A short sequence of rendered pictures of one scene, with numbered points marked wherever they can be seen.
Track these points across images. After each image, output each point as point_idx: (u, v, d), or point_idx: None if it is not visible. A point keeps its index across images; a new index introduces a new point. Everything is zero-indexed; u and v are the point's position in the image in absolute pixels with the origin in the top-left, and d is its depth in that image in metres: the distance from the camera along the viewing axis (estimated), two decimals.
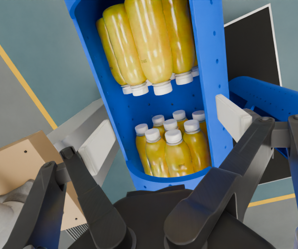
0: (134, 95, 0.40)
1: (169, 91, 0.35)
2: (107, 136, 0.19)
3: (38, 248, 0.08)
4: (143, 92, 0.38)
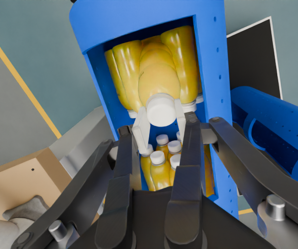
0: None
1: (171, 110, 0.21)
2: (146, 121, 0.21)
3: (68, 224, 0.09)
4: None
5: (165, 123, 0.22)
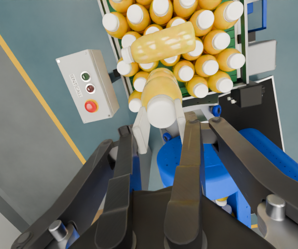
0: None
1: (170, 107, 0.21)
2: (146, 121, 0.21)
3: (68, 223, 0.09)
4: None
5: (165, 124, 0.22)
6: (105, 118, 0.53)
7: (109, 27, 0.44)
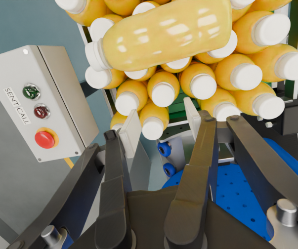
0: None
1: (169, 90, 0.28)
2: (137, 124, 0.21)
3: (61, 228, 0.09)
4: None
5: (166, 103, 0.29)
6: (71, 155, 0.33)
7: (66, 5, 0.24)
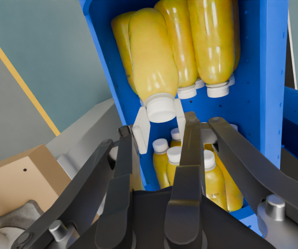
0: (149, 117, 0.21)
1: None
2: (146, 121, 0.21)
3: (68, 223, 0.09)
4: (167, 105, 0.20)
5: None
6: None
7: None
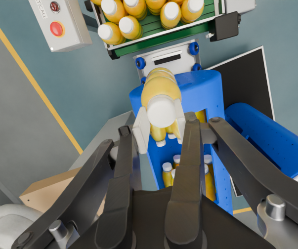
0: (148, 113, 0.22)
1: None
2: (147, 121, 0.21)
3: (68, 223, 0.09)
4: (166, 100, 0.21)
5: (132, 2, 0.46)
6: (73, 45, 0.50)
7: None
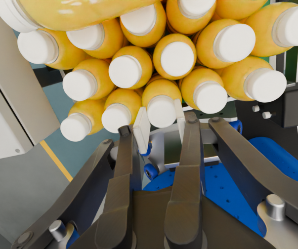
0: (148, 112, 0.22)
1: (131, 64, 0.20)
2: (147, 121, 0.21)
3: (68, 223, 0.09)
4: (166, 100, 0.21)
5: (128, 83, 0.21)
6: (14, 154, 0.26)
7: None
